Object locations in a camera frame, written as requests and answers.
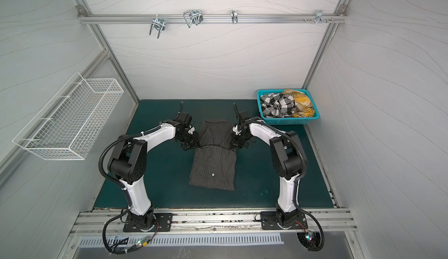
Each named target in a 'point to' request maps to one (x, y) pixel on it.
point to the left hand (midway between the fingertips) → (203, 142)
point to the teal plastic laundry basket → (286, 121)
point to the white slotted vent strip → (145, 241)
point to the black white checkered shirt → (277, 105)
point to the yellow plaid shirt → (303, 106)
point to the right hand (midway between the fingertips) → (232, 143)
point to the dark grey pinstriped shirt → (213, 163)
